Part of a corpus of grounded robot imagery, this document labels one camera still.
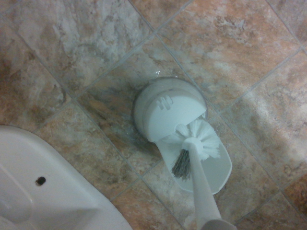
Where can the white brush holder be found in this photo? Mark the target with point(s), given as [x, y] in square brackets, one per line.
[168, 115]

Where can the white toilet brush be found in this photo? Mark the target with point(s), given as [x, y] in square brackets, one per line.
[199, 172]

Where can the white toilet bowl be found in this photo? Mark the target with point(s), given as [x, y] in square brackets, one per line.
[48, 191]

